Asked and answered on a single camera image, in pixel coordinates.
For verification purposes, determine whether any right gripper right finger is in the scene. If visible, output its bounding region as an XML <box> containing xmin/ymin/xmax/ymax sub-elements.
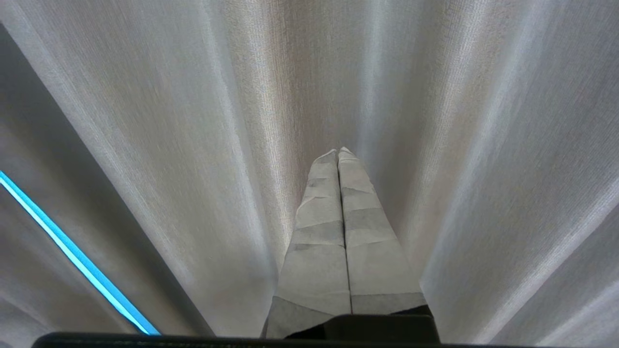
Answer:
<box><xmin>337</xmin><ymin>146</ymin><xmax>433</xmax><ymax>317</ymax></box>

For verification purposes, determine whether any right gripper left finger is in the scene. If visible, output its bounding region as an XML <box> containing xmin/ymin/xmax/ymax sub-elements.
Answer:
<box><xmin>264</xmin><ymin>149</ymin><xmax>352</xmax><ymax>339</ymax></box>

